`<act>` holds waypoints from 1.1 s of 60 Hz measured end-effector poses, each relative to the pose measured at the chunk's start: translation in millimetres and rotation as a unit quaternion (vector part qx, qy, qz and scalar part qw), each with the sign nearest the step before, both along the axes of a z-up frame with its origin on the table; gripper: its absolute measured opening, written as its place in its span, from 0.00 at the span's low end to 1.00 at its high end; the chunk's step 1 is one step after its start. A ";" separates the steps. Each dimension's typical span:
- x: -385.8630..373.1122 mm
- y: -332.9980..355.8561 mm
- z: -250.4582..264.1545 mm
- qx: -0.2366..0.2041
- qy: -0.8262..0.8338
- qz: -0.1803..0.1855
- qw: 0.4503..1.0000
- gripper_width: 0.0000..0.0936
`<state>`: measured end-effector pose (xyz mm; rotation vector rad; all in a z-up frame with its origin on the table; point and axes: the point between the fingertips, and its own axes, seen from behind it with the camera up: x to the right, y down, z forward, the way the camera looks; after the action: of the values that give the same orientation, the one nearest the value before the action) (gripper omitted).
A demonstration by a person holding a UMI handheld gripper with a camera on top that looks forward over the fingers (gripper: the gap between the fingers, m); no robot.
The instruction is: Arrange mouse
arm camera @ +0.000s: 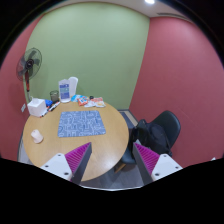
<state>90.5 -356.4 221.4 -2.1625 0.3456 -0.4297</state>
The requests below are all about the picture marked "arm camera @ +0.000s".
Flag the black backpack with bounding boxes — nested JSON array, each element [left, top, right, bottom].
[[128, 119, 172, 156]]

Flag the dark green cup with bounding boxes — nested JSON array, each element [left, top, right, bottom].
[[50, 90, 59, 103]]

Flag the clear plastic water jug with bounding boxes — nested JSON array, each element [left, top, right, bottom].
[[58, 77, 78, 103]]

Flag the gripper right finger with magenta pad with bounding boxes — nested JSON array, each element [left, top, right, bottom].
[[133, 143, 182, 185]]

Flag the round wooden table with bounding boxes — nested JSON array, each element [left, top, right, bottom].
[[23, 102, 129, 181]]

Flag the black chair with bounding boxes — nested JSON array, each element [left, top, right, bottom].
[[121, 110, 181, 164]]

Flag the black red marker pen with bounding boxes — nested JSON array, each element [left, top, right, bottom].
[[48, 101, 60, 112]]

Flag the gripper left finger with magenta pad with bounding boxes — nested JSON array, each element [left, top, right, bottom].
[[41, 143, 92, 185]]

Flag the black standing fan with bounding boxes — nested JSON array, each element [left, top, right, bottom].
[[16, 48, 42, 100]]

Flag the white wall socket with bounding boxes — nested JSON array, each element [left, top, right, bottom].
[[21, 104, 26, 112]]

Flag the blue patterned mouse pad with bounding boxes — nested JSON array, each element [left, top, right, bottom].
[[58, 110, 106, 137]]

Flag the orange snack packet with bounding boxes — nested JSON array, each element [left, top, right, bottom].
[[78, 96, 89, 106]]

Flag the white tissue box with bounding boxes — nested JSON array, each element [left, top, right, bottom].
[[27, 98, 46, 117]]

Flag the blue snack packet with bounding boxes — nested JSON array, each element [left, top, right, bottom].
[[71, 94, 82, 102]]

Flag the ceiling light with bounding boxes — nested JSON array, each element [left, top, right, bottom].
[[145, 0, 155, 4]]

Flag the white snack packet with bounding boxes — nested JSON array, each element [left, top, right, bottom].
[[85, 97, 105, 108]]

